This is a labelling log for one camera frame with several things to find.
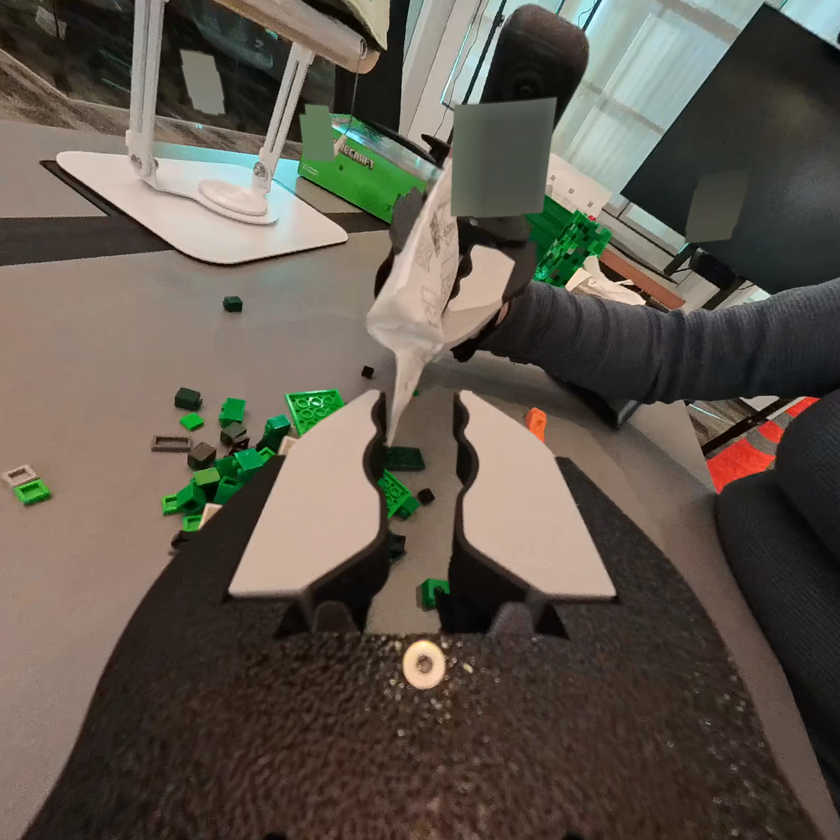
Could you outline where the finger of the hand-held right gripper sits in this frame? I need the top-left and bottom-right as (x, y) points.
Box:
(445, 244), (518, 345)

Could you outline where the person's right forearm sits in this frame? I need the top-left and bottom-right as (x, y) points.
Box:
(486, 279), (840, 404)

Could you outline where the white paper bag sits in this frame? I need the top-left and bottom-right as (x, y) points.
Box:
(366, 157), (460, 447)

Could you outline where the crumpled white paper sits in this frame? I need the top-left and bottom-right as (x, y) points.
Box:
(566, 257), (647, 306)

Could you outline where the green lego box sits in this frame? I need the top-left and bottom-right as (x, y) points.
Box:
(297, 113), (454, 224)

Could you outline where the large black monitor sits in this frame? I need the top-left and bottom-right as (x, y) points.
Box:
(620, 0), (840, 296)

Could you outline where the open instruction booklet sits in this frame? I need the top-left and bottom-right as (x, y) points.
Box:
(308, 0), (393, 47)

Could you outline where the wooden side desk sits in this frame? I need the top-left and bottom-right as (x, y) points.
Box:
(597, 246), (686, 309)

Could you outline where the pile of lego bricks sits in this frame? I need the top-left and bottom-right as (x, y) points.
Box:
(151, 387), (454, 611)

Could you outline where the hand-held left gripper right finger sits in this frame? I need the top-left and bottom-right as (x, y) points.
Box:
(449, 390), (618, 634)

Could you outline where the white paper sheet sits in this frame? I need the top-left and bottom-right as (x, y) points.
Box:
(548, 154), (624, 212)

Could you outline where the white book stand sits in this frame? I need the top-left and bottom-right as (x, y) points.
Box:
(56, 0), (388, 265)

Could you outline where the person's leg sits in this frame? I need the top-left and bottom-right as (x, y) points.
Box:
(715, 390), (840, 788)

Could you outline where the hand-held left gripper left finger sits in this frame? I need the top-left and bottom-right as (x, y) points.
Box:
(227, 389), (391, 634)

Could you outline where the black flat case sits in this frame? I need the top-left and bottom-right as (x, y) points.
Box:
(558, 371), (643, 431)

